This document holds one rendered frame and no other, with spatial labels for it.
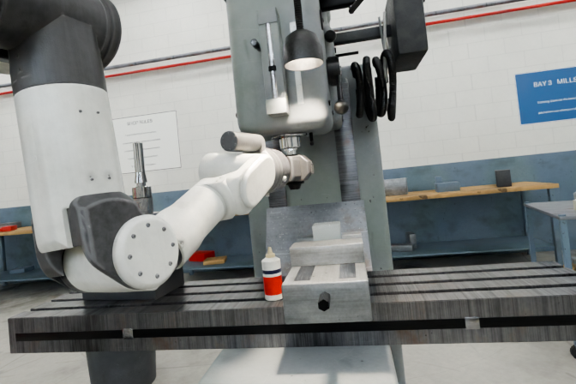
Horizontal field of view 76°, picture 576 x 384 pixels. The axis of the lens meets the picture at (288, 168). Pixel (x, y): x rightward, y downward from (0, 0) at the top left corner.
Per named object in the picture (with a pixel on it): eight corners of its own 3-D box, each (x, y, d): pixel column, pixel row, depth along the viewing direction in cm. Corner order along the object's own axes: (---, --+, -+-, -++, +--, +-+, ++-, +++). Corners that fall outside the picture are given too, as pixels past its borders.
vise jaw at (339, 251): (365, 262, 73) (363, 243, 73) (291, 267, 76) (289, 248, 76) (363, 255, 79) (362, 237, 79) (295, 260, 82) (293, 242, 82)
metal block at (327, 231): (342, 251, 80) (339, 224, 80) (315, 253, 81) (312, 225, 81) (342, 247, 85) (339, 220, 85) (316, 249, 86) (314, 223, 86)
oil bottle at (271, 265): (282, 301, 77) (276, 248, 77) (263, 302, 77) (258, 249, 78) (285, 294, 81) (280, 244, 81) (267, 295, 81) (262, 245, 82)
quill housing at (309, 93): (332, 124, 74) (315, -32, 75) (234, 136, 78) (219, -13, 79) (336, 134, 93) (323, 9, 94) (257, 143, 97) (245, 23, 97)
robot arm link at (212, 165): (282, 195, 69) (251, 201, 59) (233, 192, 74) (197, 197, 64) (283, 135, 69) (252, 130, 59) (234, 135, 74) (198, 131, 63)
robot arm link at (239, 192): (279, 180, 65) (243, 225, 55) (236, 178, 69) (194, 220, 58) (272, 147, 63) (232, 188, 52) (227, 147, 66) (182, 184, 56)
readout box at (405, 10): (433, 49, 99) (424, -27, 99) (399, 55, 100) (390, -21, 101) (420, 69, 118) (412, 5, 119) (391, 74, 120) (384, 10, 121)
